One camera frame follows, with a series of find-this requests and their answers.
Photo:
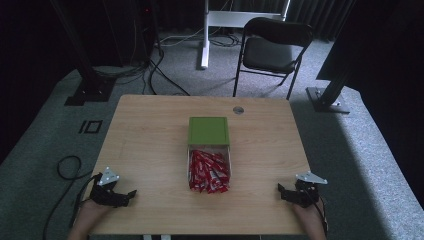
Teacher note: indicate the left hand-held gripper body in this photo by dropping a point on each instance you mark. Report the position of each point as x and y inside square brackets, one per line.
[104, 193]

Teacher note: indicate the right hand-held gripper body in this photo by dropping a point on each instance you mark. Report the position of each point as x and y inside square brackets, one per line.
[306, 193]

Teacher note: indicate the white box drawer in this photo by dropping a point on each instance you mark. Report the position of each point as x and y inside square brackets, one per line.
[228, 160]

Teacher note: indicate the pile of red packets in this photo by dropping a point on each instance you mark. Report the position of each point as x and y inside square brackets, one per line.
[208, 171]

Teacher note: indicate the green box sleeve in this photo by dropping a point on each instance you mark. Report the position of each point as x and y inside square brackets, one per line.
[208, 130]

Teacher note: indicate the person's right hand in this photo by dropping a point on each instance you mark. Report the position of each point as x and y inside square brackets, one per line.
[308, 215]

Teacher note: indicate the person's left hand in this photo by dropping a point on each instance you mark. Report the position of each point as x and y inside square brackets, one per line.
[91, 211]

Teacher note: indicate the round grey table grommet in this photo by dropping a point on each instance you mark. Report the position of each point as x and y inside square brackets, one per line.
[238, 110]

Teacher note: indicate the black metal stand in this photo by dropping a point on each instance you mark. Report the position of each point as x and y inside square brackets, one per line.
[333, 90]
[87, 76]

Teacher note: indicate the black folding chair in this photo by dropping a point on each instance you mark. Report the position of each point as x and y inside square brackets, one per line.
[270, 50]

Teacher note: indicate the dark curtain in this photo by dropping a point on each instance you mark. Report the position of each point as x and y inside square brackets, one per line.
[316, 16]

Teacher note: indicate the white desk frame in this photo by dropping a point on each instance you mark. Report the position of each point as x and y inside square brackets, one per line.
[213, 20]

